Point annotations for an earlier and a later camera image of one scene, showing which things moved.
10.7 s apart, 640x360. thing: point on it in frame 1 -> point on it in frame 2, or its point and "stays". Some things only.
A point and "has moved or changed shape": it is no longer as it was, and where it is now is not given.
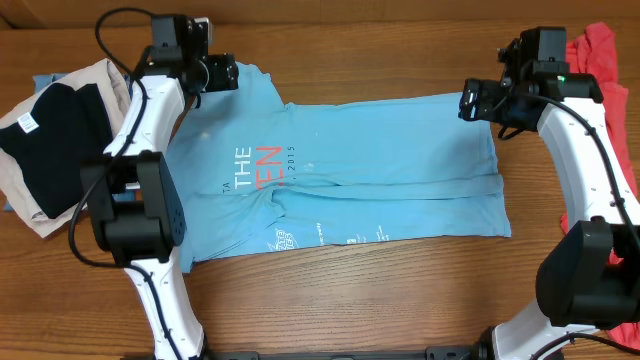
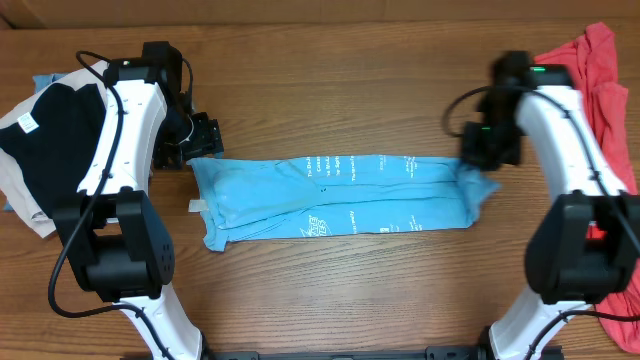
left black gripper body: [212, 73] -> [187, 136]
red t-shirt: [594, 53] stays
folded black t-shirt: [64, 129] stays
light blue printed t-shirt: [261, 175] has moved or changed shape
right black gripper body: [494, 105] -> [489, 144]
